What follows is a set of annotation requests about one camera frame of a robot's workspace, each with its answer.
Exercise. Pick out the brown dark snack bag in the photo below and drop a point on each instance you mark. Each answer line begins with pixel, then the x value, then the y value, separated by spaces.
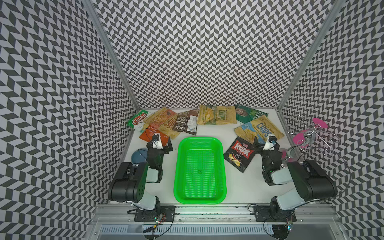
pixel 187 122

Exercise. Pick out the chrome pink cup stand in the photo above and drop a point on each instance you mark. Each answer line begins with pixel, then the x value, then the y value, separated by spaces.
pixel 316 135

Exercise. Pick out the orange Chips bag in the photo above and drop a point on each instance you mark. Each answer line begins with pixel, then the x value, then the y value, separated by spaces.
pixel 164 121

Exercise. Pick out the green red Chuba bag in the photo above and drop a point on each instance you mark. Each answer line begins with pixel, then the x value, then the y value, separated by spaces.
pixel 137 122

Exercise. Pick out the aluminium front rail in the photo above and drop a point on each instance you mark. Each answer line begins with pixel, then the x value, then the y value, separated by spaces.
pixel 322 214

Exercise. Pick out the green Real chips bag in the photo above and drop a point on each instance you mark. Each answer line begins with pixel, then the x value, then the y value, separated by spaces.
pixel 245 114

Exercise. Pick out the blue bowl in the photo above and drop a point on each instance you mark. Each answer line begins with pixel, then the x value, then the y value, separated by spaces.
pixel 139 156

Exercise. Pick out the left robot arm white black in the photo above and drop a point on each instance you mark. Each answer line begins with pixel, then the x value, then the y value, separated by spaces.
pixel 129 182

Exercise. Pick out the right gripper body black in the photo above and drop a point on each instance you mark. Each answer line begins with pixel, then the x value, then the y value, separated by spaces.
pixel 264 153

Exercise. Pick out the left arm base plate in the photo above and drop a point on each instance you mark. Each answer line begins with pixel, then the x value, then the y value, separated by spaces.
pixel 151 216

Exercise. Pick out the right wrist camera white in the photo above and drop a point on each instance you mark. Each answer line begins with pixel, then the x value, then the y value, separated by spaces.
pixel 270 143

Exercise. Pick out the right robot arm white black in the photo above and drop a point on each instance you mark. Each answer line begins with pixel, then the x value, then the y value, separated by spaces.
pixel 311 183

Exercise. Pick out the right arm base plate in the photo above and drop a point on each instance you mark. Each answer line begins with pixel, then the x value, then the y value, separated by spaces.
pixel 268 214

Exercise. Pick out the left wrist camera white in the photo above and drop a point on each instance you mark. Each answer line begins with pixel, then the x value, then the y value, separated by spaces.
pixel 156 141

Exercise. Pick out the black Krax chips bag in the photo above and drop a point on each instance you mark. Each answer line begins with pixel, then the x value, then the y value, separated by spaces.
pixel 240 154

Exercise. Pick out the green plastic basket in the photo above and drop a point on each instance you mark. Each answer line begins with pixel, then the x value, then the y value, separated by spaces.
pixel 200 176

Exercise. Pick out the yellow blue Chips bag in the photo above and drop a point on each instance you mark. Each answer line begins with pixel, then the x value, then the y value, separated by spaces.
pixel 258 130

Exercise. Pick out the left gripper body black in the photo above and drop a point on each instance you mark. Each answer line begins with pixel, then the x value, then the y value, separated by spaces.
pixel 164 151

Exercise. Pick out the red orange snack bag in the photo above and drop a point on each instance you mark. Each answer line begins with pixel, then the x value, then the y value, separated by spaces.
pixel 148 133

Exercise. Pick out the yellow green Chips bag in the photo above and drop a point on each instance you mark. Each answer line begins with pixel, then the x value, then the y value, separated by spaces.
pixel 216 115

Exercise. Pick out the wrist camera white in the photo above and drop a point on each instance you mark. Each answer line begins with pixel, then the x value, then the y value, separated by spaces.
pixel 156 141
pixel 270 143

